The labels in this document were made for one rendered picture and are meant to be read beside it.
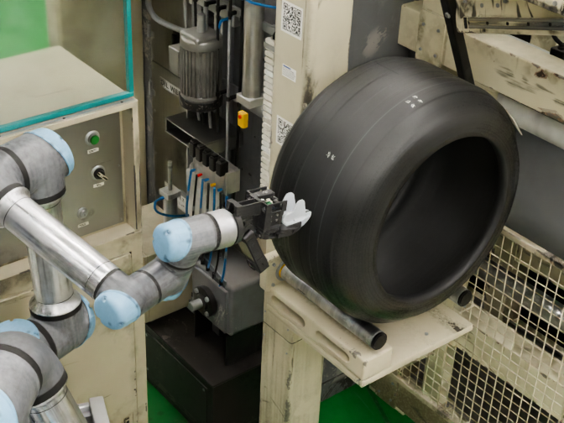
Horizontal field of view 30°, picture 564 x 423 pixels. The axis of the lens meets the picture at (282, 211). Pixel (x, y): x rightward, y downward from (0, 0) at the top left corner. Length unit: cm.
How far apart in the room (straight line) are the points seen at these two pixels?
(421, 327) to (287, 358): 43
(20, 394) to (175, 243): 48
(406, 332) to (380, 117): 65
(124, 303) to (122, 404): 112
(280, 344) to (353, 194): 83
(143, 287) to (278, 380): 103
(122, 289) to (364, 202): 52
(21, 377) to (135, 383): 142
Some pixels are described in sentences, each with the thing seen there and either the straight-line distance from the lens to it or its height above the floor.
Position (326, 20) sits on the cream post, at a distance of 238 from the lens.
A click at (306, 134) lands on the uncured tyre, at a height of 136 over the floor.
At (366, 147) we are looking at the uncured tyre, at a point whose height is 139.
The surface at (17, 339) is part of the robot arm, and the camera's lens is 167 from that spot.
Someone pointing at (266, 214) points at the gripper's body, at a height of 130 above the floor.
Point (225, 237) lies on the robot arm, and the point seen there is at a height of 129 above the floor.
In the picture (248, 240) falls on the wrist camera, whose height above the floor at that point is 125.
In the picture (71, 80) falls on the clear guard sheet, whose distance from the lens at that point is 248.
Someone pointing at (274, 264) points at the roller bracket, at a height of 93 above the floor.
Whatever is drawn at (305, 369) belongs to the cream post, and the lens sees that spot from 291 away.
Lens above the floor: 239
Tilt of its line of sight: 32 degrees down
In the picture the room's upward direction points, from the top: 3 degrees clockwise
